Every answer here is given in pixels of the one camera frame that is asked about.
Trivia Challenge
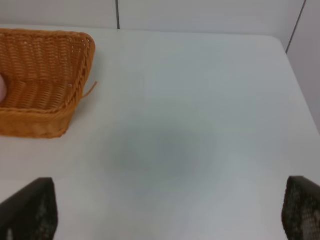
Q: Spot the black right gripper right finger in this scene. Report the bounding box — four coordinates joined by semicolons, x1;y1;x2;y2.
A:
281;176;320;240

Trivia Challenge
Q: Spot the pink peach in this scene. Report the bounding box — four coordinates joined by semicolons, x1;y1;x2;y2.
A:
0;75;7;103

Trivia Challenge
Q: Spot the orange woven wicker basket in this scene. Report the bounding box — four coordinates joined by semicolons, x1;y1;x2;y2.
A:
0;28;96;139

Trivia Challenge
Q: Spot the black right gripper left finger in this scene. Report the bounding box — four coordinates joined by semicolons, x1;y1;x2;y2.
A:
0;177;58;240

